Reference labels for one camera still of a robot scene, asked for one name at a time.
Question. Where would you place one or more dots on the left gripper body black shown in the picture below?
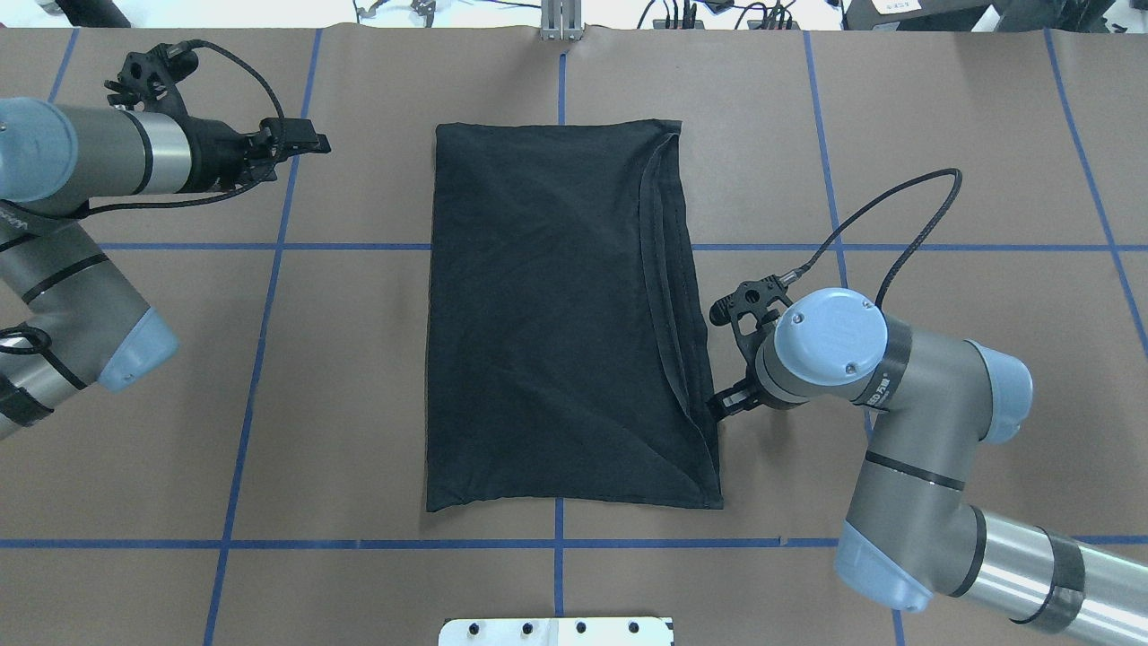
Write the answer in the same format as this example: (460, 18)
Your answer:
(213, 154)

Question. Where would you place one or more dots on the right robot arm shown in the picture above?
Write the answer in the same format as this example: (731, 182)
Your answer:
(909, 535)

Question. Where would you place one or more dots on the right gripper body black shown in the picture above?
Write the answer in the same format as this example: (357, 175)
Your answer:
(734, 398)

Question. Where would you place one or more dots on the black t-shirt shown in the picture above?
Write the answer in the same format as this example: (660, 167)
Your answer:
(566, 348)

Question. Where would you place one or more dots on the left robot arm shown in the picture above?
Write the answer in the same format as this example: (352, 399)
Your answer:
(61, 164)

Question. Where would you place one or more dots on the aluminium frame post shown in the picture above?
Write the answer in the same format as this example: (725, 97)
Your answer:
(561, 20)

